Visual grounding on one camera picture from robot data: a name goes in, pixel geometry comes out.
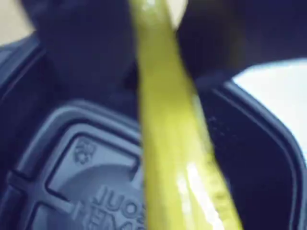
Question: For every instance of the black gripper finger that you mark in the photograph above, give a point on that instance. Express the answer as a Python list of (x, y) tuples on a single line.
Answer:
[(86, 43), (235, 33)]

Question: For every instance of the yellow instant coffee stick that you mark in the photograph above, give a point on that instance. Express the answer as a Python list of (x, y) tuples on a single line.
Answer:
[(168, 134)]

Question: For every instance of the black square plastic bowl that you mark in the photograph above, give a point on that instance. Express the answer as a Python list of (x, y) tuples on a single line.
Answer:
[(84, 148)]

